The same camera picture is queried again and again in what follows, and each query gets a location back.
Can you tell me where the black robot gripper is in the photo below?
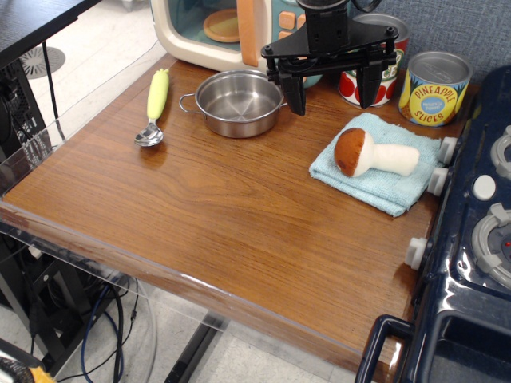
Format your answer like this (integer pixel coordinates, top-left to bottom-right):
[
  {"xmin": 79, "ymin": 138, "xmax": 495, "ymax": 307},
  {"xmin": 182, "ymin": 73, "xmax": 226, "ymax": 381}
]
[{"xmin": 261, "ymin": 8, "xmax": 399, "ymax": 116}]

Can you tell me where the black table leg base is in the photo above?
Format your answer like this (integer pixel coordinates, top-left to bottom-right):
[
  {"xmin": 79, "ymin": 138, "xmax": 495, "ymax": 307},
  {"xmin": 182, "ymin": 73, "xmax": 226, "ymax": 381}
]
[{"xmin": 164, "ymin": 314, "xmax": 226, "ymax": 383}]

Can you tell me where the spoon with yellow-green handle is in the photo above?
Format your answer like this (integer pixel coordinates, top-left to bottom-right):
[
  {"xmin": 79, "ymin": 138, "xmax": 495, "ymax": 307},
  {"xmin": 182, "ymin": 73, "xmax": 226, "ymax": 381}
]
[{"xmin": 134, "ymin": 69, "xmax": 169, "ymax": 147}]

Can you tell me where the silver two-handled metal bowl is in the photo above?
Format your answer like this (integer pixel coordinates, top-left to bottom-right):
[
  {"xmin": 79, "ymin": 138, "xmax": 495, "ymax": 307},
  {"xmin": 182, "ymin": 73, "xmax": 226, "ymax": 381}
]
[{"xmin": 179, "ymin": 69, "xmax": 287, "ymax": 139}]

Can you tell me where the plush brown-capped mushroom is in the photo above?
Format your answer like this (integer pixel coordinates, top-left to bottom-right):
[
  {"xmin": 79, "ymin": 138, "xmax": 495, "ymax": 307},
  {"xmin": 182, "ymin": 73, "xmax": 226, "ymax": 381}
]
[{"xmin": 334, "ymin": 128, "xmax": 420, "ymax": 177}]

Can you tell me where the light blue folded cloth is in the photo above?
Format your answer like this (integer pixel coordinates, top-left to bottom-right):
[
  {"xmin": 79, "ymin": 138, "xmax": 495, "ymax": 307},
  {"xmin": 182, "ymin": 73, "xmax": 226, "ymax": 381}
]
[{"xmin": 309, "ymin": 113, "xmax": 441, "ymax": 217}]

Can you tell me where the clear acrylic table guard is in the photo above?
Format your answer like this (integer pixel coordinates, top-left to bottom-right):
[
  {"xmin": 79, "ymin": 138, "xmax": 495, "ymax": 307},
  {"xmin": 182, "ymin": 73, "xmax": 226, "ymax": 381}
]
[{"xmin": 1, "ymin": 56, "xmax": 365, "ymax": 360}]

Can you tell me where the orange toy plate in microwave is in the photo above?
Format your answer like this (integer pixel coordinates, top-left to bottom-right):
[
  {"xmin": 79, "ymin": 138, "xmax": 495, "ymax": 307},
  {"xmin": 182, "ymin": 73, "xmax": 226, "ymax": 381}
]
[{"xmin": 203, "ymin": 8, "xmax": 240, "ymax": 43}]

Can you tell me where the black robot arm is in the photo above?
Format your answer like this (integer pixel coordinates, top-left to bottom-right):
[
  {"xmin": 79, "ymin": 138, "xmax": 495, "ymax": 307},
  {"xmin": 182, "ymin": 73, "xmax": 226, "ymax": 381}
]
[{"xmin": 261, "ymin": 1, "xmax": 398, "ymax": 116}]

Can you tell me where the dark blue toy stove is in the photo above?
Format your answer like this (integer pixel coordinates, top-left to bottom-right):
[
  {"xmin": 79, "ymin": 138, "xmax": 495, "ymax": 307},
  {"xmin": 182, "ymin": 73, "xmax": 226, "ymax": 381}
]
[{"xmin": 356, "ymin": 66, "xmax": 510, "ymax": 382}]

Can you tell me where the tomato sauce can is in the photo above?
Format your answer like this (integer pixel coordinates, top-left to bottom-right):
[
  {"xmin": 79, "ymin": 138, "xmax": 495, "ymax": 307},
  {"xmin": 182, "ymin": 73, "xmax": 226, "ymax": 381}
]
[{"xmin": 338, "ymin": 12, "xmax": 410, "ymax": 108}]

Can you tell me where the black desk at left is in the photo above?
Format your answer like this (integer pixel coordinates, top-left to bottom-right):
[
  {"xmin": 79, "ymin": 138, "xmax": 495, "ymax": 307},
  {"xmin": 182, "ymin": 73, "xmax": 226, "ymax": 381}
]
[{"xmin": 1, "ymin": 1, "xmax": 97, "ymax": 160}]

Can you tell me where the pineapple slices can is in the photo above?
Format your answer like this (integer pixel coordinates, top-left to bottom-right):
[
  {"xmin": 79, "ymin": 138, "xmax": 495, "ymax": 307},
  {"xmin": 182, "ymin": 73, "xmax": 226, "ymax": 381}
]
[{"xmin": 398, "ymin": 51, "xmax": 473, "ymax": 128}]

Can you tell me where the toy microwave cream and teal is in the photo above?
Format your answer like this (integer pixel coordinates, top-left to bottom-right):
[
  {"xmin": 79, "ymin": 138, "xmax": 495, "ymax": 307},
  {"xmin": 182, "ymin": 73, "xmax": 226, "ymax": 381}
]
[{"xmin": 150, "ymin": 0, "xmax": 306, "ymax": 72}]

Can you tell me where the blue cable under table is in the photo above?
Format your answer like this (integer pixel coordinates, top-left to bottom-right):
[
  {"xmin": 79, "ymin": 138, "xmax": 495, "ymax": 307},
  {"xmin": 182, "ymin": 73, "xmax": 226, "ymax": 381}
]
[{"xmin": 81, "ymin": 283, "xmax": 125, "ymax": 383}]

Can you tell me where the black cable under table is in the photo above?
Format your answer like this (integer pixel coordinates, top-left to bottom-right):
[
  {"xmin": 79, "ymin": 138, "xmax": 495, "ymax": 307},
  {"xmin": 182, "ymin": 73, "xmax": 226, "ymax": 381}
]
[{"xmin": 57, "ymin": 278, "xmax": 140, "ymax": 383}]

